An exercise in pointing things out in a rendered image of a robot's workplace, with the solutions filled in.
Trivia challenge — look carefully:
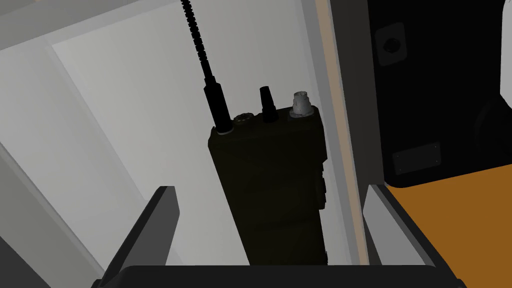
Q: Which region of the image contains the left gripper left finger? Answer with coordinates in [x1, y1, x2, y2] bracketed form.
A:
[98, 185, 181, 287]

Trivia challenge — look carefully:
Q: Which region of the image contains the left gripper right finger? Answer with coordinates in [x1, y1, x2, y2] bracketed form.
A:
[361, 183, 445, 268]

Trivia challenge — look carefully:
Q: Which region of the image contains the white open drawer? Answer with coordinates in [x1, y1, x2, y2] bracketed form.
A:
[0, 0, 385, 288]

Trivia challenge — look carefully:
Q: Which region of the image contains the black handheld radio with antenna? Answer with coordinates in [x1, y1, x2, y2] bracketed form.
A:
[180, 0, 330, 267]

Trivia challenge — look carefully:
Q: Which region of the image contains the black box-shaped appliance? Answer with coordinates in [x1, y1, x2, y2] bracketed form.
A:
[367, 0, 512, 189]

